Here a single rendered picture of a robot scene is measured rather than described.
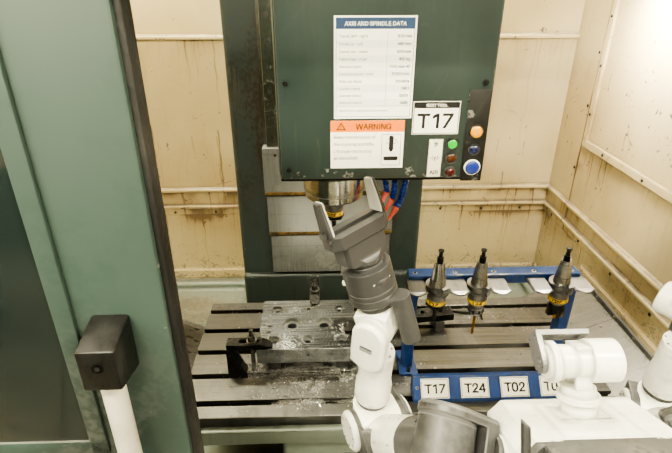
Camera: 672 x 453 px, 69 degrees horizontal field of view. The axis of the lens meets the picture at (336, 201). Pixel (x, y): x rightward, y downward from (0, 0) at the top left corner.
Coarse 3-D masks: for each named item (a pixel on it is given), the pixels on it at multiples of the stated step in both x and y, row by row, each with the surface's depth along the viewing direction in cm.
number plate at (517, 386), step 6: (504, 378) 134; (510, 378) 134; (516, 378) 134; (522, 378) 134; (504, 384) 134; (510, 384) 134; (516, 384) 134; (522, 384) 134; (504, 390) 133; (510, 390) 133; (516, 390) 133; (522, 390) 133; (528, 390) 133; (504, 396) 133; (510, 396) 133; (516, 396) 133; (522, 396) 133
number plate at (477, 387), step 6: (462, 378) 134; (468, 378) 134; (474, 378) 134; (480, 378) 134; (486, 378) 134; (462, 384) 133; (468, 384) 133; (474, 384) 133; (480, 384) 134; (486, 384) 134; (462, 390) 133; (468, 390) 133; (474, 390) 133; (480, 390) 133; (486, 390) 133; (462, 396) 133; (468, 396) 133; (474, 396) 133; (480, 396) 133; (486, 396) 133
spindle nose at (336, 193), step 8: (304, 184) 127; (312, 184) 123; (320, 184) 121; (328, 184) 121; (336, 184) 121; (344, 184) 121; (352, 184) 122; (360, 184) 125; (312, 192) 124; (320, 192) 122; (328, 192) 122; (336, 192) 122; (344, 192) 122; (352, 192) 123; (360, 192) 126; (312, 200) 125; (320, 200) 124; (328, 200) 123; (336, 200) 123; (344, 200) 123; (352, 200) 124
